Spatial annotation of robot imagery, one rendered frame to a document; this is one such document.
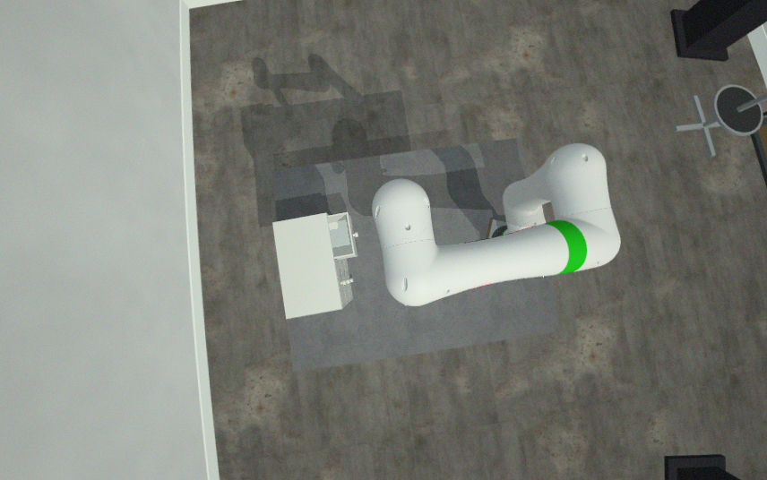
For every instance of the white small chest of drawers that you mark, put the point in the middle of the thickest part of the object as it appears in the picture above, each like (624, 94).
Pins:
(307, 267)

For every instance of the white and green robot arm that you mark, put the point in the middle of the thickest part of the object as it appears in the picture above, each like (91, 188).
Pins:
(417, 271)

